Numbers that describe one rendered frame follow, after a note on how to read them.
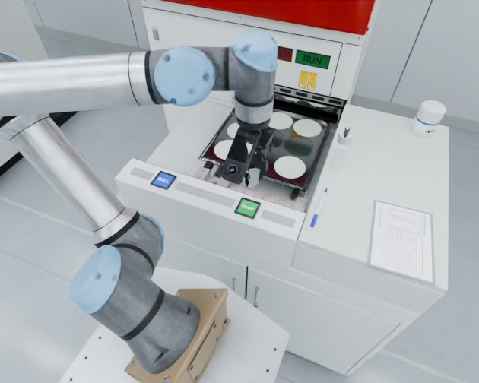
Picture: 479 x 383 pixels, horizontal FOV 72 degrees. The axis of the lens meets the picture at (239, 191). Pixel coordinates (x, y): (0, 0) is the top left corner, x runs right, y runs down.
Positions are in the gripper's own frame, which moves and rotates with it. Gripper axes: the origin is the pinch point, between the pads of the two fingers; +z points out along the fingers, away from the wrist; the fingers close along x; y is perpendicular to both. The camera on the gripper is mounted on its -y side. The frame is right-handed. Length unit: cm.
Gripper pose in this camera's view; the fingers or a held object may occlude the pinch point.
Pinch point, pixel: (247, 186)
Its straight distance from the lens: 80.8
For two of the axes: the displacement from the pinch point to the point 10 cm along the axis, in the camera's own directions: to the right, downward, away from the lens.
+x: -9.1, -3.1, 2.6
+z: 0.0, 6.5, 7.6
